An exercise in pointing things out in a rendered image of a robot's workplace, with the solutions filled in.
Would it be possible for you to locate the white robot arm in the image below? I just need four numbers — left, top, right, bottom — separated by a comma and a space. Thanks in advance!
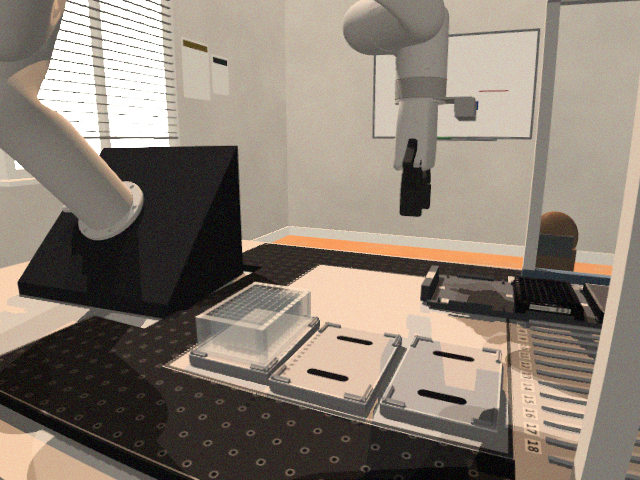
0, 0, 477, 240

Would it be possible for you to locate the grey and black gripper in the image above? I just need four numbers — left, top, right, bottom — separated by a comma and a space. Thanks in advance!
393, 98, 446, 217

